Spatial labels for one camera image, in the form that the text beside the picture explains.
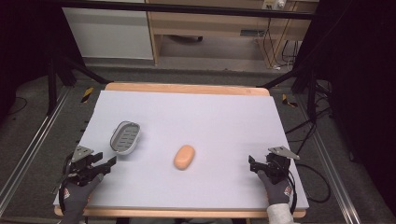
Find yellow black floor tape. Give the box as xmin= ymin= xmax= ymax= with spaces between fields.
xmin=281 ymin=93 xmax=299 ymax=109
xmin=80 ymin=86 xmax=94 ymax=104

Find thin black floor cable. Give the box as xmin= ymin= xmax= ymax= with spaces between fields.
xmin=8 ymin=96 xmax=29 ymax=117

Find metal floor rail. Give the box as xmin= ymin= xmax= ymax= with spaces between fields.
xmin=297 ymin=92 xmax=363 ymax=224
xmin=0 ymin=86 xmax=72 ymax=217

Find black floor cables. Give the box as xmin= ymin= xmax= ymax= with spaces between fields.
xmin=284 ymin=79 xmax=334 ymax=205

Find white cabinet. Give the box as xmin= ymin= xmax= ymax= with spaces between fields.
xmin=61 ymin=6 xmax=155 ymax=61

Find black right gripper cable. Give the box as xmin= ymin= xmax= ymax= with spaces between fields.
xmin=284 ymin=169 xmax=298 ymax=216

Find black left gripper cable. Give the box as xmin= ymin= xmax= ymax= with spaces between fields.
xmin=57 ymin=152 xmax=73 ymax=217

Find person's right hand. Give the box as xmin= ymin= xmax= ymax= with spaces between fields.
xmin=256 ymin=170 xmax=295 ymax=206

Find cables under desk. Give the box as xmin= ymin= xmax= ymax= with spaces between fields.
xmin=262 ymin=17 xmax=301 ymax=70

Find person's left hand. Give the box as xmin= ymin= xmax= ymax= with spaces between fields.
xmin=59 ymin=173 xmax=106 ymax=224

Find light wooden desk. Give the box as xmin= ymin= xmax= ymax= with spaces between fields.
xmin=145 ymin=0 xmax=319 ymax=69

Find wooden table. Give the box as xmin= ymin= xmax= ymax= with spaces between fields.
xmin=53 ymin=81 xmax=308 ymax=219

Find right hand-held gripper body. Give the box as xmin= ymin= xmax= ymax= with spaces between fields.
xmin=263 ymin=146 xmax=301 ymax=185

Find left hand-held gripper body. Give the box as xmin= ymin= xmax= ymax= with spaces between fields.
xmin=64 ymin=145 xmax=105 ymax=188

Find white table mat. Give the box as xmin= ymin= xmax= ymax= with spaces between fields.
xmin=52 ymin=90 xmax=310 ymax=210

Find gray soap dish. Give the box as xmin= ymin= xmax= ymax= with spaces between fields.
xmin=109 ymin=120 xmax=142 ymax=156

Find black metal stand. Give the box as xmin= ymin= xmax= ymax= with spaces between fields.
xmin=255 ymin=65 xmax=319 ymax=123
xmin=46 ymin=55 xmax=112 ymax=117

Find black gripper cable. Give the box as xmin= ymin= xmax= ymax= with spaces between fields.
xmin=284 ymin=169 xmax=298 ymax=216
xmin=57 ymin=152 xmax=73 ymax=217

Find orange bread roll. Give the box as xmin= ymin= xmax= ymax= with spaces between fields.
xmin=173 ymin=144 xmax=196 ymax=172

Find black curtain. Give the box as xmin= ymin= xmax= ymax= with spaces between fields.
xmin=293 ymin=0 xmax=396 ymax=217
xmin=0 ymin=0 xmax=86 ymax=120

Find black horizontal frame bar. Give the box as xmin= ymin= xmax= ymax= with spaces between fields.
xmin=46 ymin=0 xmax=316 ymax=21

